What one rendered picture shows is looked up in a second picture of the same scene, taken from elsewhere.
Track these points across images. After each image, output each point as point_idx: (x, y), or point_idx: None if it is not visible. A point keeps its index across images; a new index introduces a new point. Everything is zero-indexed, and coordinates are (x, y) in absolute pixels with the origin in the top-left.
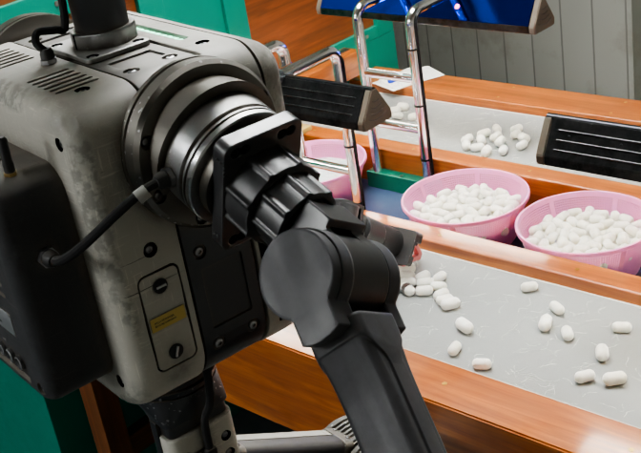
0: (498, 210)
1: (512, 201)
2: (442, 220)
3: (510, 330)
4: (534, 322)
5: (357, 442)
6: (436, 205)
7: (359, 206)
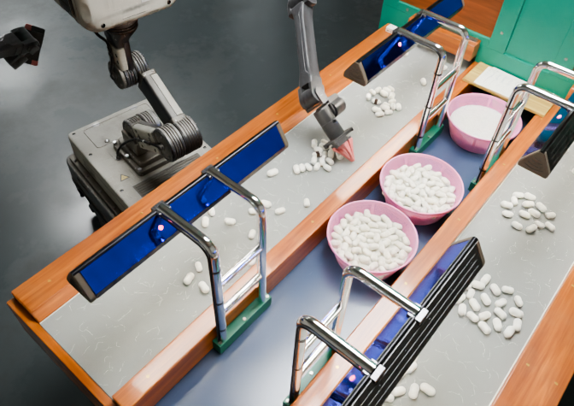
0: (411, 202)
1: (422, 209)
2: (401, 174)
3: (267, 191)
4: (272, 202)
5: (173, 124)
6: (424, 174)
7: (319, 100)
